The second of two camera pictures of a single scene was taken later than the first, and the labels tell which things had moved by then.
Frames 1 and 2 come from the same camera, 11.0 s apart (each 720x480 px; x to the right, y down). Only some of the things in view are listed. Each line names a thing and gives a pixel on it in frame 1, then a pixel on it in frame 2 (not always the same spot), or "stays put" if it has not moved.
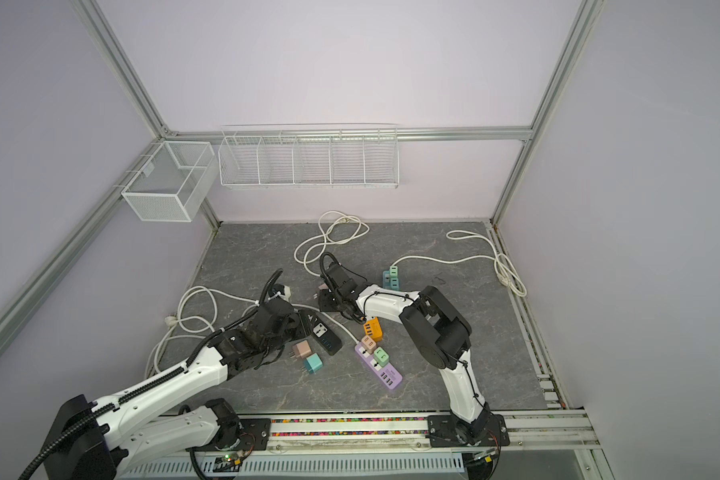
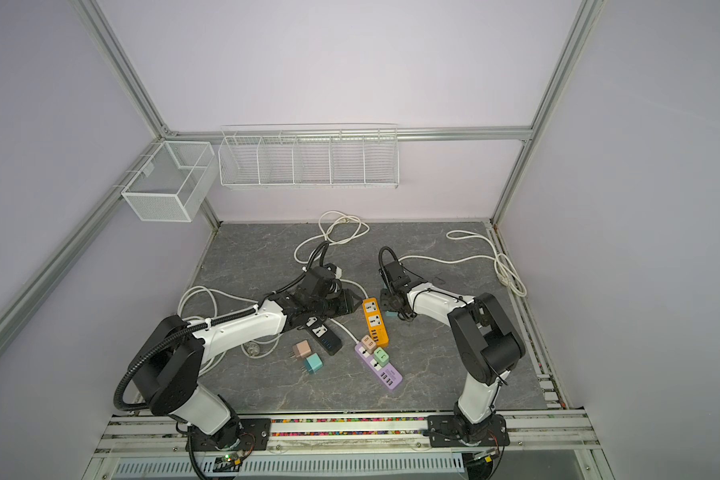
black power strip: (323, 332) stays put
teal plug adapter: (313, 362) stays put
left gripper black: (295, 318) -> (346, 303)
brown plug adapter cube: (301, 349) stays put
